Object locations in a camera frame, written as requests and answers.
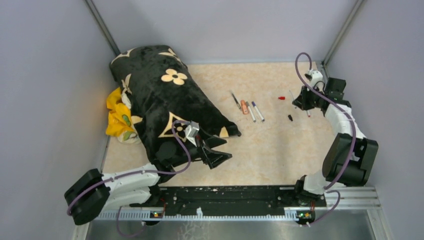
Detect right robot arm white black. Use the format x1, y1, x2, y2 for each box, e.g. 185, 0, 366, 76
292, 77, 379, 206

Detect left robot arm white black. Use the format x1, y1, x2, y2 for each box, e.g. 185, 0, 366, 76
64, 129, 232, 226

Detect white marker purple cap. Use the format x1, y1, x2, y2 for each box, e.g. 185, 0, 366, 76
251, 101, 265, 123

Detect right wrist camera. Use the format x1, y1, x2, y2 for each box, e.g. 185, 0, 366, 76
304, 69, 326, 90

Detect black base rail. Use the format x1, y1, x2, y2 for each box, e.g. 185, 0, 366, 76
130, 185, 326, 217

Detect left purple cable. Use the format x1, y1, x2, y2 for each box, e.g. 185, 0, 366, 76
66, 119, 193, 239

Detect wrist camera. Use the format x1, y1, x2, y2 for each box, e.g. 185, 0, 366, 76
184, 121, 200, 147
304, 69, 326, 90

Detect black floral plush blanket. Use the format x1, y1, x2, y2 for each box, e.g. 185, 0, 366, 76
109, 45, 241, 162

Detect black gel pen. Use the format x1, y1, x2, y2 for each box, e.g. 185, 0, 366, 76
230, 91, 242, 111

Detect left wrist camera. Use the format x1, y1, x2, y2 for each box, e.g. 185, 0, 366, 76
184, 121, 200, 147

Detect white marker black cap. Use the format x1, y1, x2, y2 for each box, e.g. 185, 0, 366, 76
246, 102, 256, 123

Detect orange pen red cap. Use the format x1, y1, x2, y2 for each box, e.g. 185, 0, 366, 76
240, 100, 249, 115

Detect yellow cloth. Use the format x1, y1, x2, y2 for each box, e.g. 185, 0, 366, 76
105, 87, 143, 144

